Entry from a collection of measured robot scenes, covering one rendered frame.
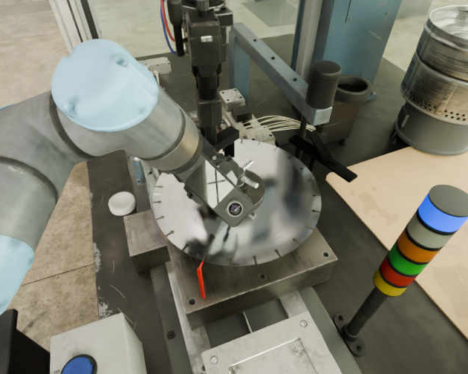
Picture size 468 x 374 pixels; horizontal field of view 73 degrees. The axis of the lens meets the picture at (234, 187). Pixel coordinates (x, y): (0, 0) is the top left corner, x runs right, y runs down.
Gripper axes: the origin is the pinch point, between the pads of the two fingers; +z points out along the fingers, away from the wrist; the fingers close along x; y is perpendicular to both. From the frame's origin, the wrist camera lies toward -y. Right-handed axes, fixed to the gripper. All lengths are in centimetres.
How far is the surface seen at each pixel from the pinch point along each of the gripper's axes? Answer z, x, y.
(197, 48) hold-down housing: -17.9, -11.4, 12.5
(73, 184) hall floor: 100, 74, 115
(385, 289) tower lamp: -1.5, -7.6, -27.8
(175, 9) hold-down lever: -22.1, -12.4, 16.0
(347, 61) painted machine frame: 48, -58, 25
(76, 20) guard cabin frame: 32, 2, 116
